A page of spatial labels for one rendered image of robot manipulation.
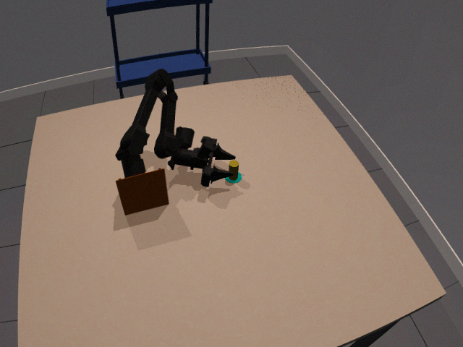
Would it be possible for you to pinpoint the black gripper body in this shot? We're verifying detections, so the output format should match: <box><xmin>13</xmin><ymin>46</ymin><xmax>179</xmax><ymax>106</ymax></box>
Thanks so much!
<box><xmin>187</xmin><ymin>138</ymin><xmax>217</xmax><ymax>187</ymax></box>

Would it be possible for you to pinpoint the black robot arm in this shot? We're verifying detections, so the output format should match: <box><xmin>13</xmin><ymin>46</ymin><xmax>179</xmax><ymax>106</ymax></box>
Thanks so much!
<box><xmin>115</xmin><ymin>69</ymin><xmax>215</xmax><ymax>178</ymax></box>

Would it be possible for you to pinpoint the cyan circle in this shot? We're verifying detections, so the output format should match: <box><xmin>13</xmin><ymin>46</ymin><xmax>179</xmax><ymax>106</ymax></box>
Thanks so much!
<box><xmin>225</xmin><ymin>172</ymin><xmax>242</xmax><ymax>183</ymax></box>

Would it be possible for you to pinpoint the yellow tall cylinder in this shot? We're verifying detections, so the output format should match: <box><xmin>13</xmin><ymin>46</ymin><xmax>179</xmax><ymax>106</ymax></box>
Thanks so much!
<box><xmin>229</xmin><ymin>160</ymin><xmax>239</xmax><ymax>180</ymax></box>

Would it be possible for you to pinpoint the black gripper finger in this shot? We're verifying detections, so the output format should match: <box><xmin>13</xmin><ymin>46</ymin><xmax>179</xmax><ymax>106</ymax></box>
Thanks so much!
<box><xmin>215</xmin><ymin>143</ymin><xmax>236</xmax><ymax>160</ymax></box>
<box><xmin>211</xmin><ymin>166</ymin><xmax>234</xmax><ymax>184</ymax></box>

